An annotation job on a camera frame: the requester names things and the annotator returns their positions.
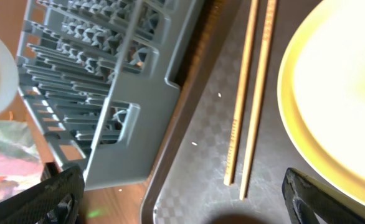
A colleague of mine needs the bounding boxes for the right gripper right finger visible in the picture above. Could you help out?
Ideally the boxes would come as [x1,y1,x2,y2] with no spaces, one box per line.
[282,167,365,224]

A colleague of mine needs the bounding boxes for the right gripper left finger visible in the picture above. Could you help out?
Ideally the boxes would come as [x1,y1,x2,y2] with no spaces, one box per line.
[0,166,85,224]

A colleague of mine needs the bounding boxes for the grey dishwasher rack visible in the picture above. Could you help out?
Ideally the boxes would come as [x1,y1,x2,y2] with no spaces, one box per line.
[17,0,204,190]

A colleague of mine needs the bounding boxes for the brown serving tray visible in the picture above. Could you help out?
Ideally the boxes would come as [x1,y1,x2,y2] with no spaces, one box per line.
[140,0,365,224]

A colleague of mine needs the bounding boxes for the yellow plate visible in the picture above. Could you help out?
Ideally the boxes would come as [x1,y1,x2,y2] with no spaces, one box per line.
[277,1,365,206]

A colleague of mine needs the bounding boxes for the left bamboo chopstick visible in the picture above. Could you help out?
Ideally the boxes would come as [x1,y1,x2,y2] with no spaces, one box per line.
[224,0,259,186]

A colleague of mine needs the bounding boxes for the bamboo chopstick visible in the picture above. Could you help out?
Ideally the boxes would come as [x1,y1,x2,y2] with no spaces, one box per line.
[224,0,259,186]
[239,0,277,200]

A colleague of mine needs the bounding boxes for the right bamboo chopstick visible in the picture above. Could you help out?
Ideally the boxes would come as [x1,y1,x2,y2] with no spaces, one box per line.
[239,0,277,200]

